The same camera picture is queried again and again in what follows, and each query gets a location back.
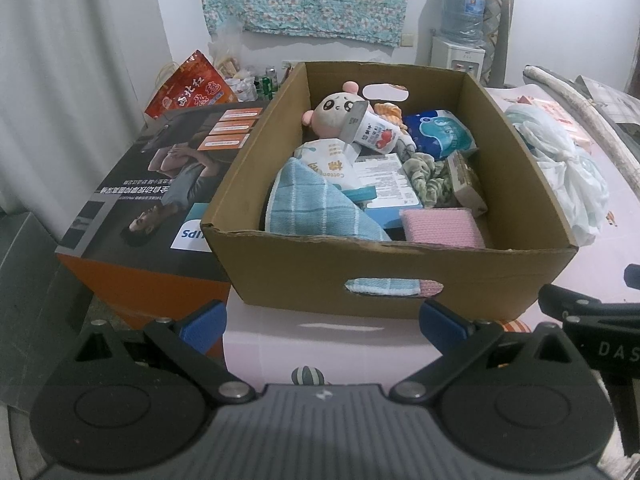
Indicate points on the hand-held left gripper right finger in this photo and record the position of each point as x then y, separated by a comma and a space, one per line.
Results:
441, 324

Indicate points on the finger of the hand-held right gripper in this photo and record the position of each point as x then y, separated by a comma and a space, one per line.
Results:
565, 302

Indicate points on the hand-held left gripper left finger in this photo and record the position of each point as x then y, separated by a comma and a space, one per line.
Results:
205, 324

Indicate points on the pink sponge pad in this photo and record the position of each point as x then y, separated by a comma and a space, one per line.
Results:
442, 227

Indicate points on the brown cardboard box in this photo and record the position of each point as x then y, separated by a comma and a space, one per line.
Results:
300, 270

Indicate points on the green white scrunchie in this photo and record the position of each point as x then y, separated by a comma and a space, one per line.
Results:
430, 180

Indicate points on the white blue carton box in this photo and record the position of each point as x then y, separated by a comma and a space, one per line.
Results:
390, 185

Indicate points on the light blue checked towel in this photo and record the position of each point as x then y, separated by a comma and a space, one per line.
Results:
320, 205

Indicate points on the blue white soft pack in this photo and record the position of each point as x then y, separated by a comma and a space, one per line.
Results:
440, 132

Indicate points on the white cotton swab packet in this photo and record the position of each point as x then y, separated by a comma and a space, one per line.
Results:
325, 160

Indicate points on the white red drink pouch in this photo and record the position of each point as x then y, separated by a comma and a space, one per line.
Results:
372, 132

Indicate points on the orange white soft toy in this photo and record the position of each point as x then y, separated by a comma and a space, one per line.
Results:
389, 112

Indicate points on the pink white plush toy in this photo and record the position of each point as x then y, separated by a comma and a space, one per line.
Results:
330, 110

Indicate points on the white plastic bag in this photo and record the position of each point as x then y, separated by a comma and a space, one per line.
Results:
565, 175

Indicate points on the orange black printed carton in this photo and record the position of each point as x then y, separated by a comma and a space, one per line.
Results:
150, 185

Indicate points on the grey star blanket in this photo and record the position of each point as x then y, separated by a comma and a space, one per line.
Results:
600, 120

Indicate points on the red wet wipes pack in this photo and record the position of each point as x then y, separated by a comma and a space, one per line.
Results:
560, 115

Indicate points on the grey plaid sheet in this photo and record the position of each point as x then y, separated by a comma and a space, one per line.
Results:
612, 100

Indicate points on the red printed bag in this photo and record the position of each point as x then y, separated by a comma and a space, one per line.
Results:
195, 90

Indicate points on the pile of cans and wrappers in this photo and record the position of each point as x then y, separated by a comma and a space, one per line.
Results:
265, 85

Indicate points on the white water dispenser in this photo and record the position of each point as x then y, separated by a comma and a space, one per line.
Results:
457, 57

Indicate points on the white curtain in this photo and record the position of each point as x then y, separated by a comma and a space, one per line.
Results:
75, 85

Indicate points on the grey patterned panel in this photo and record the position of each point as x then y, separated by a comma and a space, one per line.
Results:
499, 35

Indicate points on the blue water jug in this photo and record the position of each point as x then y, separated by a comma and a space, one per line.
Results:
465, 15

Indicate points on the white wall socket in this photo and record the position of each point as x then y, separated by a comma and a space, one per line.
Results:
410, 40

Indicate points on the blue floral wall cloth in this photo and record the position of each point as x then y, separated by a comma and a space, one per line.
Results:
310, 0

